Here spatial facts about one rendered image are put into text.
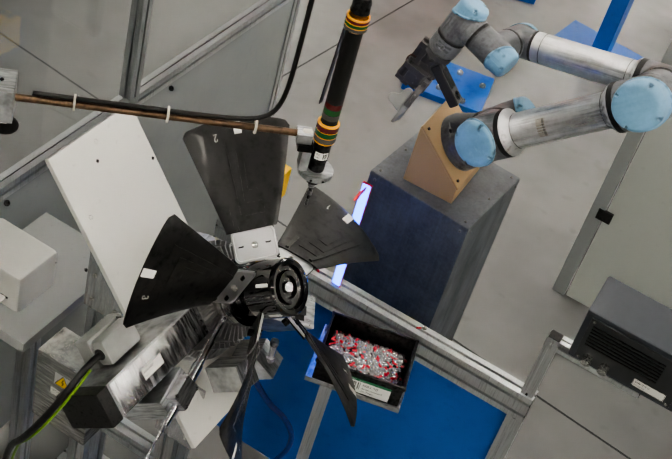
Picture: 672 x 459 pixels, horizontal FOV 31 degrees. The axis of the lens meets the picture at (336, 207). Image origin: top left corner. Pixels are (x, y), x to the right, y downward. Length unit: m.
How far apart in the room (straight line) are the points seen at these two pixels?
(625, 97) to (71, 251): 1.32
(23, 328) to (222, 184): 0.60
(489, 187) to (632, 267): 1.29
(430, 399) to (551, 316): 1.45
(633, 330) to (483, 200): 0.70
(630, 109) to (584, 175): 2.51
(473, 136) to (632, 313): 0.57
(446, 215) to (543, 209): 1.86
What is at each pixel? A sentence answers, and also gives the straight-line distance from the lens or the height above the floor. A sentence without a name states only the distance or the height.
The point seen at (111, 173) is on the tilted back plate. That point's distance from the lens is 2.51.
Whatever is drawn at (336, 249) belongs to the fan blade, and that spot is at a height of 1.17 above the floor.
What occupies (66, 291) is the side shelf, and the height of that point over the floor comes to 0.86.
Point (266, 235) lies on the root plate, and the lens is 2.47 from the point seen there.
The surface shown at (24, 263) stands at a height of 0.97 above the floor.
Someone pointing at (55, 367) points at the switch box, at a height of 0.82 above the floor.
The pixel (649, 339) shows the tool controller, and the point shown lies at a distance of 2.65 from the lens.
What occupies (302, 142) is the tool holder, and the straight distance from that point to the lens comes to 2.32.
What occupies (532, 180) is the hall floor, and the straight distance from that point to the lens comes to 5.06.
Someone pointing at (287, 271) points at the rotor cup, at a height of 1.25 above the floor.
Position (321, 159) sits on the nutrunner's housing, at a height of 1.48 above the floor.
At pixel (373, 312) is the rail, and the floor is 0.85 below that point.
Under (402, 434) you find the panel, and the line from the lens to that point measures 3.22.
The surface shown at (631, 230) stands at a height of 0.40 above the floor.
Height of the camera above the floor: 2.91
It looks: 39 degrees down
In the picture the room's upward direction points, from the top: 17 degrees clockwise
